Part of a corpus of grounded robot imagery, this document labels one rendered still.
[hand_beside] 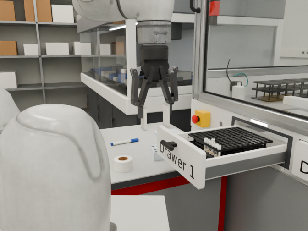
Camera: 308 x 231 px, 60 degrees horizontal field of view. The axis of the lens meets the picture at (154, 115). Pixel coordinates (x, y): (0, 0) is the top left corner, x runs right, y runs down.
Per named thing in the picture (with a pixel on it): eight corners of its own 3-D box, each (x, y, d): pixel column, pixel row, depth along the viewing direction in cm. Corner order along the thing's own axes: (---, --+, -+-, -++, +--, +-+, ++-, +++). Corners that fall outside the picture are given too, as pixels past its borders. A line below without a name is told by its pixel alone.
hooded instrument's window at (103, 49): (127, 97, 161) (124, 18, 150) (81, 73, 320) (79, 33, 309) (269, 87, 205) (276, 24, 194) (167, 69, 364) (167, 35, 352)
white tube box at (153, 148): (153, 161, 107) (153, 152, 106) (149, 153, 115) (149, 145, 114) (183, 158, 109) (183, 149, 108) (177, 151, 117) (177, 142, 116)
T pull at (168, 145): (170, 151, 80) (170, 147, 79) (160, 143, 86) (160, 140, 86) (181, 150, 81) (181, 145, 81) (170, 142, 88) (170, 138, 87)
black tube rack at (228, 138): (216, 169, 82) (217, 150, 80) (187, 150, 98) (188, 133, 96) (271, 158, 90) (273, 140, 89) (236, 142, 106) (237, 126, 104)
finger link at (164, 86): (152, 67, 75) (156, 65, 75) (164, 102, 79) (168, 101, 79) (158, 68, 71) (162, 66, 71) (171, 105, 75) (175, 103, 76)
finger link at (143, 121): (146, 106, 73) (144, 107, 73) (146, 130, 75) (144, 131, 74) (142, 104, 76) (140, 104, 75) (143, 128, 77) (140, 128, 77)
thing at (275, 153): (201, 181, 75) (202, 162, 74) (163, 150, 98) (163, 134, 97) (302, 159, 91) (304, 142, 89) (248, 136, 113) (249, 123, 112)
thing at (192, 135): (217, 152, 80) (217, 150, 80) (188, 135, 96) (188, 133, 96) (222, 151, 81) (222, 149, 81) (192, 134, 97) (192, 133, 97)
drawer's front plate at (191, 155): (199, 190, 74) (200, 153, 71) (156, 153, 99) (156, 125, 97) (204, 189, 74) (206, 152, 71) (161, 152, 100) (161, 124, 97)
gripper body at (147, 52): (144, 45, 66) (145, 82, 69) (174, 44, 69) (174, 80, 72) (134, 44, 73) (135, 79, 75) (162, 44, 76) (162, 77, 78)
